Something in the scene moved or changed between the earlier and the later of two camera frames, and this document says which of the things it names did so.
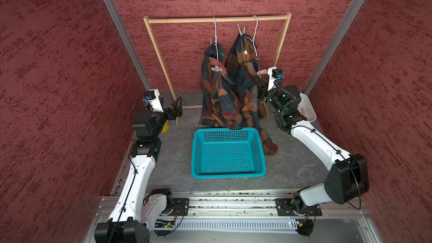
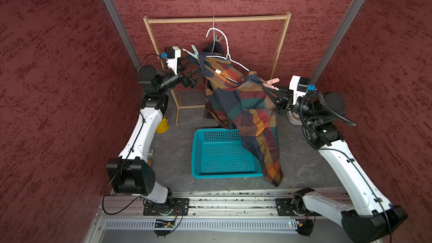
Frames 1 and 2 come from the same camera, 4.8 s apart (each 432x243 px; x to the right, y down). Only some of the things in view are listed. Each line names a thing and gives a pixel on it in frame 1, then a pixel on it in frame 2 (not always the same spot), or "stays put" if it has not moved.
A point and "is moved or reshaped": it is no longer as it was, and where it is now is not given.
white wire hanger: x=252 y=40 → x=228 y=56
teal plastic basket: x=223 y=153 stays put
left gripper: x=178 y=111 → x=185 y=81
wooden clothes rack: x=277 y=16 stays put
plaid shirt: x=220 y=104 stays put
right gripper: x=262 y=89 → x=286 y=97
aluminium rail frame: x=250 y=216 stays put
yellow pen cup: x=165 y=127 stays put
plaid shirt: x=243 y=61 → x=247 y=105
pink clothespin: x=262 y=72 is moved or reshaped
